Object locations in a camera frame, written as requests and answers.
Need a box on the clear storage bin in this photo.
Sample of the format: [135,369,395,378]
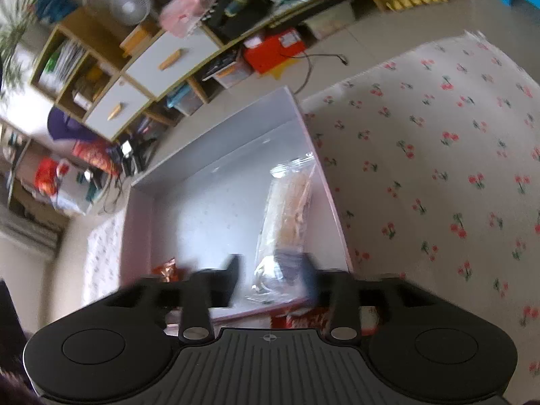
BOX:
[212,59,253,90]

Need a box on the pink cardboard box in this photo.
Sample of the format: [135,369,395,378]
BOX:
[121,87,331,325]

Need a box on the small white desk fan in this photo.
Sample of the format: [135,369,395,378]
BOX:
[109,0,153,26]

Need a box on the purple cap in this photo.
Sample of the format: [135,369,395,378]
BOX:
[47,106,99,143]

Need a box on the red cardboard box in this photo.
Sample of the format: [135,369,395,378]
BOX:
[243,28,306,75]

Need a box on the white shopping bag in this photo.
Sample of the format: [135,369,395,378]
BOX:
[34,157,92,215]

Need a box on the clear long biscuit packet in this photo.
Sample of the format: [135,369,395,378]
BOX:
[247,153,316,304]

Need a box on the red lantern bag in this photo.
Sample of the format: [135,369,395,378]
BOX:
[72,139,120,177]

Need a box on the long wooden tv cabinet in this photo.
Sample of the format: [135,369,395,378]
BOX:
[29,0,408,143]

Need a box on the small red snack packet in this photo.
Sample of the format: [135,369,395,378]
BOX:
[152,258,189,282]

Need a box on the red white snack packet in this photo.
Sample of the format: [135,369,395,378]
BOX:
[270,305,379,335]

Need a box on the cherry print tablecloth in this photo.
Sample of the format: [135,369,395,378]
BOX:
[81,33,539,404]

